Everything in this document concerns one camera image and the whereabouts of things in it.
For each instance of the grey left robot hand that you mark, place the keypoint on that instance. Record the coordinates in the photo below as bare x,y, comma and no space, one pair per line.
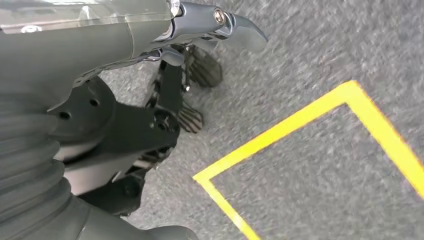
82,43

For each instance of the black robot lower body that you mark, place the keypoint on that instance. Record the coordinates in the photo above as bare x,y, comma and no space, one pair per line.
132,129

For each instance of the yellow floor tape square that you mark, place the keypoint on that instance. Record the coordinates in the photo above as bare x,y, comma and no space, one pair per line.
298,121

